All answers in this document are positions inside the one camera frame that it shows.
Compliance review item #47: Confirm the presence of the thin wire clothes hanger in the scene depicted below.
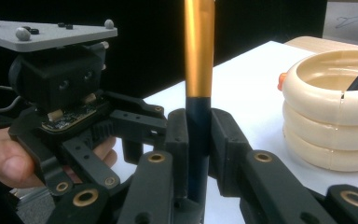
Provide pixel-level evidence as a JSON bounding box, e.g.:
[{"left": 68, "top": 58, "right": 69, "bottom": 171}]
[{"left": 335, "top": 11, "right": 358, "bottom": 30}]

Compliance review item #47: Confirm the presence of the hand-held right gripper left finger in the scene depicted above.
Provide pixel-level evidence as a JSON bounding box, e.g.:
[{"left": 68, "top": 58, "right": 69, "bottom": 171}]
[{"left": 117, "top": 107, "right": 190, "bottom": 224}]

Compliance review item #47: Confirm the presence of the large gold-ferrule makeup brush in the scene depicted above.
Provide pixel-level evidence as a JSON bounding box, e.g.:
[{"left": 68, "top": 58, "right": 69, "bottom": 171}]
[{"left": 184, "top": 0, "right": 216, "bottom": 206}]

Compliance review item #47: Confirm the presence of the white table mat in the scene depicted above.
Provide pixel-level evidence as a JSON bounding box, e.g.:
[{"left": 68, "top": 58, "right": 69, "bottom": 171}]
[{"left": 110, "top": 40, "right": 358, "bottom": 224}]

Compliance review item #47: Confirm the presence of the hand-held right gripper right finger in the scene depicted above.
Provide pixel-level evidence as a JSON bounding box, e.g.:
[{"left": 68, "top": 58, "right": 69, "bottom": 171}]
[{"left": 209, "top": 107, "right": 337, "bottom": 224}]

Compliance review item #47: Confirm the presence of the left hand-held gripper cable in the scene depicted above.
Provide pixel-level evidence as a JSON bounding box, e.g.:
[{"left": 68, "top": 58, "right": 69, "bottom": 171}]
[{"left": 0, "top": 83, "right": 23, "bottom": 114}]

